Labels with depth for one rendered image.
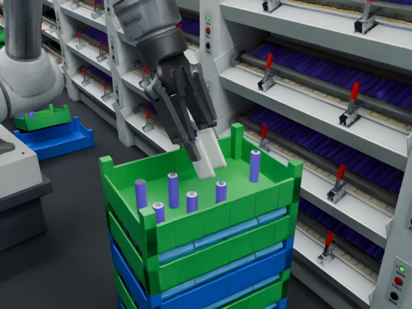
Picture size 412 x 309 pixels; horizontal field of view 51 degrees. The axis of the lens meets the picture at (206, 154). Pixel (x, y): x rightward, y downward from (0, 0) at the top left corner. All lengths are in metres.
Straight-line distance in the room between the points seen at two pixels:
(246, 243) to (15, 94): 0.90
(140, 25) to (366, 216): 0.66
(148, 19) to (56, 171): 1.35
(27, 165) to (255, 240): 0.84
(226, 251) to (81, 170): 1.22
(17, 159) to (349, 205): 0.94
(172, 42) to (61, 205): 1.15
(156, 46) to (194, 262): 0.35
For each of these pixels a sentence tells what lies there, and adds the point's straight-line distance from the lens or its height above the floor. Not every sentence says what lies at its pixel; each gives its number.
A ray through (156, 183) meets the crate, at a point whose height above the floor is 0.48.
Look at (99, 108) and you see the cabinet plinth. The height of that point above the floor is 0.04.
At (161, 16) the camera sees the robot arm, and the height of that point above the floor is 0.81.
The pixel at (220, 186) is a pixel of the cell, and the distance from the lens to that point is 0.71.
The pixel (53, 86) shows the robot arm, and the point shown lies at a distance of 1.48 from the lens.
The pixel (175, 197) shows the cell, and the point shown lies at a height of 0.51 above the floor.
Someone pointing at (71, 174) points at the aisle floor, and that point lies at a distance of 1.89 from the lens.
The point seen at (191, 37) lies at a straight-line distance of 1.49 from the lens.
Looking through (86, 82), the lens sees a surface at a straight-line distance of 2.43.
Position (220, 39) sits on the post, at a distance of 1.25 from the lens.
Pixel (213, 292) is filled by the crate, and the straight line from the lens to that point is 0.81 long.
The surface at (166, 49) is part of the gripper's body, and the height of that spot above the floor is 0.77.
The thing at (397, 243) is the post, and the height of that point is 0.34.
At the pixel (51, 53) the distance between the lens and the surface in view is 3.04.
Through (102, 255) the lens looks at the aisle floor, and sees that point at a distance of 1.44.
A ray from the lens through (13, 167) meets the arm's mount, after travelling 1.41.
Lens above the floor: 0.93
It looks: 28 degrees down
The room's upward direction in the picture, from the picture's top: straight up
